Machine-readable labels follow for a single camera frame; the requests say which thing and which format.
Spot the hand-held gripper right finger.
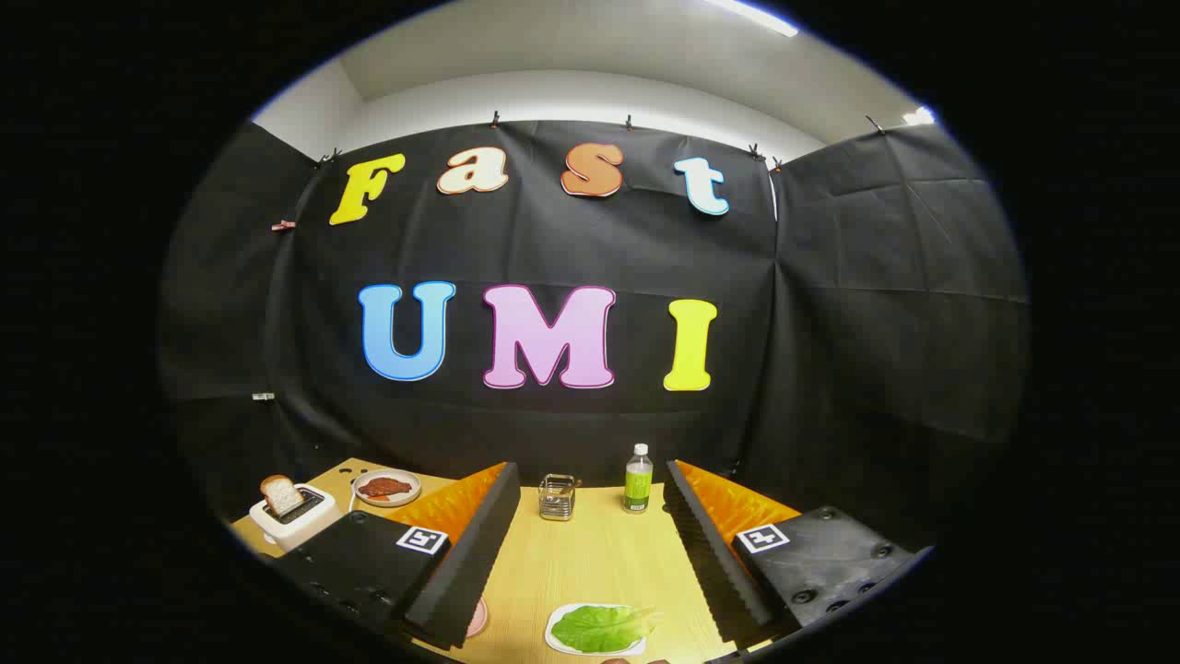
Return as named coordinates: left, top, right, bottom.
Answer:
left=664, top=459, right=934, bottom=652

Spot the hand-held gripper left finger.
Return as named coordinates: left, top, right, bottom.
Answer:
left=273, top=461, right=523, bottom=652

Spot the green lettuce leaf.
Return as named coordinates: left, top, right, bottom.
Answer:
left=550, top=604, right=661, bottom=654

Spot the toasted bread slice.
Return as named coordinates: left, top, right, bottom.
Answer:
left=260, top=475, right=305, bottom=517

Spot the round beige plate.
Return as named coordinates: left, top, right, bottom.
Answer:
left=352, top=468, right=422, bottom=508

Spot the green labelled plastic bottle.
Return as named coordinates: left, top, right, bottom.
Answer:
left=623, top=444, right=655, bottom=514

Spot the white square plate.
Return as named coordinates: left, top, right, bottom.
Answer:
left=544, top=603, right=651, bottom=658

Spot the white toaster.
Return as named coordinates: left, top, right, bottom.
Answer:
left=249, top=484, right=340, bottom=552

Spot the black backdrop cloth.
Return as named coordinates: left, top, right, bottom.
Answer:
left=157, top=118, right=1031, bottom=554

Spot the ceiling light strip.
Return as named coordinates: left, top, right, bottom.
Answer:
left=708, top=0, right=799, bottom=39

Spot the metal wire utensil holder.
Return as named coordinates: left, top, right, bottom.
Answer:
left=538, top=473, right=580, bottom=522

